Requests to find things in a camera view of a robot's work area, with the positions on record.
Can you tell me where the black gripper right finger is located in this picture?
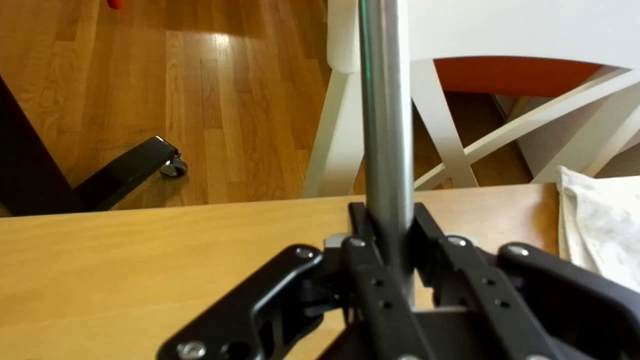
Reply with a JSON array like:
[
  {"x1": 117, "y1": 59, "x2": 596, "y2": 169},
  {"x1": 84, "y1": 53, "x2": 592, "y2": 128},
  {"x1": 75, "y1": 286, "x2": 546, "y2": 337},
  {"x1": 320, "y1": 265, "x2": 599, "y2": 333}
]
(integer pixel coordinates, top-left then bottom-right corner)
[{"x1": 406, "y1": 200, "x2": 640, "y2": 360}]

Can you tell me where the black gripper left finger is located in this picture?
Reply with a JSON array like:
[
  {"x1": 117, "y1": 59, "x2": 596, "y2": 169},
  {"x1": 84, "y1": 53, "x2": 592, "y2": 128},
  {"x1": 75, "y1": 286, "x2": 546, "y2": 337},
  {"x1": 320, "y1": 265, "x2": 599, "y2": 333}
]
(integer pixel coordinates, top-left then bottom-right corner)
[{"x1": 155, "y1": 200, "x2": 436, "y2": 360}]

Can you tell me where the grey metal rod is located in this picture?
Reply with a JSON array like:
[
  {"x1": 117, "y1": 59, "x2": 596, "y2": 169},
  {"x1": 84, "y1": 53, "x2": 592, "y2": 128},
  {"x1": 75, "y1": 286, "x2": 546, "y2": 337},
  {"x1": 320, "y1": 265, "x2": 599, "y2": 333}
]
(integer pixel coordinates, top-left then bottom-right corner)
[{"x1": 357, "y1": 0, "x2": 418, "y2": 308}]

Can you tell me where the black wheeled stand base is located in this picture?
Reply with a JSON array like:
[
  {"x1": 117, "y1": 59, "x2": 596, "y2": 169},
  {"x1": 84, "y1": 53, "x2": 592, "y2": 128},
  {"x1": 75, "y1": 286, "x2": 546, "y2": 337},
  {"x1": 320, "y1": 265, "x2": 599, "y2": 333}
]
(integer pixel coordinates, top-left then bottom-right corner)
[{"x1": 0, "y1": 77, "x2": 190, "y2": 216}]

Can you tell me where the white wooden cross-back chair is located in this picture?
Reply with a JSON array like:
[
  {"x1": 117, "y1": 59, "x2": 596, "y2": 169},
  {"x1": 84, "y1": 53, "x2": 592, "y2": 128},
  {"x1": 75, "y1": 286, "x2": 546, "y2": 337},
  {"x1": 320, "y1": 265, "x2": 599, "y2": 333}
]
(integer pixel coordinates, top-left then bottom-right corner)
[{"x1": 301, "y1": 0, "x2": 640, "y2": 199}]

